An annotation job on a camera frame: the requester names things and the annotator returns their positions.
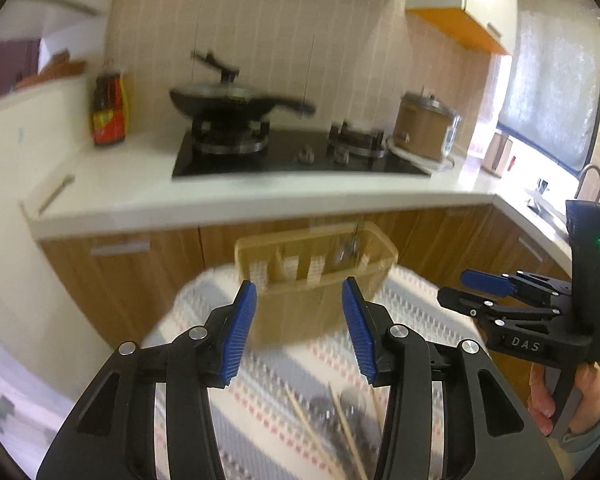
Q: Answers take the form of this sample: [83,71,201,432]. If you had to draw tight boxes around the kitchen faucet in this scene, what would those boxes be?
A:
[574,164,600,202]

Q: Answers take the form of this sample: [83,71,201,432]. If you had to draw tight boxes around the black wok with lid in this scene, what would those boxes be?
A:
[169,50,316,122]

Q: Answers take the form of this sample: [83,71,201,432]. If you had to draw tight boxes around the window roller blind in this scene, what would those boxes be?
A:
[498,0,600,174]

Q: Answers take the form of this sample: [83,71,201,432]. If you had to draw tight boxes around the orange white wall cabinet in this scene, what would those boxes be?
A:
[405,0,518,55]

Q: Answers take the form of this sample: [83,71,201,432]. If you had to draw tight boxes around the tan plastic utensil basket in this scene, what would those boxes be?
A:
[235,221,399,349]

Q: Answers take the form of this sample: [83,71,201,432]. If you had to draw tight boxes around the striped woven tablecloth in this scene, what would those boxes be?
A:
[142,266,483,479]

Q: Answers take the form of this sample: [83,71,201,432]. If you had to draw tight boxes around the brown rice cooker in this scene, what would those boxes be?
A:
[392,92,462,162]

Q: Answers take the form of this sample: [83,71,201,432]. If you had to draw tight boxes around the yellow spray bottle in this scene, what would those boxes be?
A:
[119,74,130,137]

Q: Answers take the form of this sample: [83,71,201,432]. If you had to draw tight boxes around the wooden chopstick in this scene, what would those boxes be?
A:
[328,384,367,480]
[370,387,386,428]
[283,382,346,479]

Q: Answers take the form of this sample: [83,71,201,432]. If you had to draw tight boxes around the pink white kettle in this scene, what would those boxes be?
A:
[481,132,513,178]

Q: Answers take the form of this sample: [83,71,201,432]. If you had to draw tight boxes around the dark sauce bottle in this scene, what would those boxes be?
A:
[91,72,126,146]

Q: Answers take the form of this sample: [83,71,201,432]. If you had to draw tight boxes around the clear plastic spoon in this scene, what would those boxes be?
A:
[332,222,363,269]
[310,396,347,462]
[339,387,379,442]

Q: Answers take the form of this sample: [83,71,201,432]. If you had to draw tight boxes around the metal spoon on counter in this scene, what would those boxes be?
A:
[36,174,76,216]

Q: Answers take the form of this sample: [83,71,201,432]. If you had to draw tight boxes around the wooden base cabinets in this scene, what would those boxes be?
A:
[38,205,568,347]

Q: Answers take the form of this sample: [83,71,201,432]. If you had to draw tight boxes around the black glass gas stove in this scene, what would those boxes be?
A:
[172,122,431,178]

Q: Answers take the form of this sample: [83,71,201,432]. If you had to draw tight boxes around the person's right hand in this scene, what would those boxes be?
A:
[526,361,600,437]

